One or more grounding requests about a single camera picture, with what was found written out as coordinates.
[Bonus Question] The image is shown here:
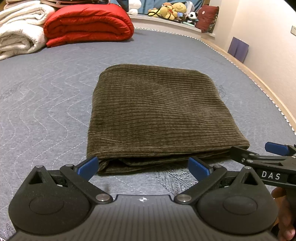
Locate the person's right hand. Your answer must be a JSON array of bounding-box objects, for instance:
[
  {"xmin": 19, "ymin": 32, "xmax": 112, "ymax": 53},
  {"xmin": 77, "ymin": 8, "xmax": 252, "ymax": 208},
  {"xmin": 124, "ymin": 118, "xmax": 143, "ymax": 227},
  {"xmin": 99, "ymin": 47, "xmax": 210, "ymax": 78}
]
[{"xmin": 271, "ymin": 187, "xmax": 295, "ymax": 241}]

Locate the grey quilted mattress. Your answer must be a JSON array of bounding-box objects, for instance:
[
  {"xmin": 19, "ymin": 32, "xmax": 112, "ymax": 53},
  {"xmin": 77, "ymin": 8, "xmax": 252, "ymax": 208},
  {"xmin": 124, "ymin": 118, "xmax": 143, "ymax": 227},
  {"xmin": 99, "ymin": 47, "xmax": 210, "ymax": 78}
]
[{"xmin": 1, "ymin": 30, "xmax": 295, "ymax": 240}]

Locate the red folded comforter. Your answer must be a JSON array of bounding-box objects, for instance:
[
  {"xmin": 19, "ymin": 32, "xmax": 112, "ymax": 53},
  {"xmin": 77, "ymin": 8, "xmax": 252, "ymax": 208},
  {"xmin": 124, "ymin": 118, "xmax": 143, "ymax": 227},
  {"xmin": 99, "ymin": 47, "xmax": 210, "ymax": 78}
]
[{"xmin": 44, "ymin": 4, "xmax": 134, "ymax": 48}]

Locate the dark red cushion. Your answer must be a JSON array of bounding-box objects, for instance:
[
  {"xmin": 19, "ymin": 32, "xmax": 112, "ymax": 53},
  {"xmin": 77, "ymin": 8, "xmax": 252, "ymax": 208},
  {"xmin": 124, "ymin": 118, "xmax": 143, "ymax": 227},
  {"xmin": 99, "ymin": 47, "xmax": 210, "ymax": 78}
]
[{"xmin": 195, "ymin": 5, "xmax": 219, "ymax": 33}]

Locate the white folded blanket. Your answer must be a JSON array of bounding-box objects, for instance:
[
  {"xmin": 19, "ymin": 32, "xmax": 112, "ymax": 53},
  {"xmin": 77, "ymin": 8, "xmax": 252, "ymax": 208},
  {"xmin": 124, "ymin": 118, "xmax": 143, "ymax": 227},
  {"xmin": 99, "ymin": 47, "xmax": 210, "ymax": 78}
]
[{"xmin": 1, "ymin": 1, "xmax": 55, "ymax": 60}]

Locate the panda plush toy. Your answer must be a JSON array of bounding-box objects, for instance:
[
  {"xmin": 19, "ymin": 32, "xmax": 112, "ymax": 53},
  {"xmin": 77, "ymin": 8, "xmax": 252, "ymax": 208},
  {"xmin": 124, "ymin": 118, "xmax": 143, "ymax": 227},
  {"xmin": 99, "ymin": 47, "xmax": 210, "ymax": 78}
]
[{"xmin": 186, "ymin": 11, "xmax": 198, "ymax": 25}]

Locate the yellow plush toy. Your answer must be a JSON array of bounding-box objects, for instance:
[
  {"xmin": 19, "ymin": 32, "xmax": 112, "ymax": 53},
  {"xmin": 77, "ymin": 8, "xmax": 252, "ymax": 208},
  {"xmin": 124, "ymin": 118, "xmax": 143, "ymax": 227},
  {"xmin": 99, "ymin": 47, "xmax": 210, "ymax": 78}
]
[{"xmin": 147, "ymin": 2, "xmax": 187, "ymax": 22}]

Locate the blue curtain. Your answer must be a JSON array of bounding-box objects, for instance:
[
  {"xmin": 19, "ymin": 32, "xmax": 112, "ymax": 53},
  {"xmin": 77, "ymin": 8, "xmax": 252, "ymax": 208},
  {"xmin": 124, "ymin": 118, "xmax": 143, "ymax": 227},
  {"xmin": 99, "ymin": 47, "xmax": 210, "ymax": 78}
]
[{"xmin": 109, "ymin": 0, "xmax": 204, "ymax": 15}]

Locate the white plush toy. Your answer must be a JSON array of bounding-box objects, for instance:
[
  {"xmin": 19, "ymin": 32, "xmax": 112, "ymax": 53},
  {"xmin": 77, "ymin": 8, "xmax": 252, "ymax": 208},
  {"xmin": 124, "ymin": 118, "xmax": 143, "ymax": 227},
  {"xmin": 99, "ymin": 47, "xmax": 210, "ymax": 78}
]
[{"xmin": 127, "ymin": 0, "xmax": 142, "ymax": 16}]

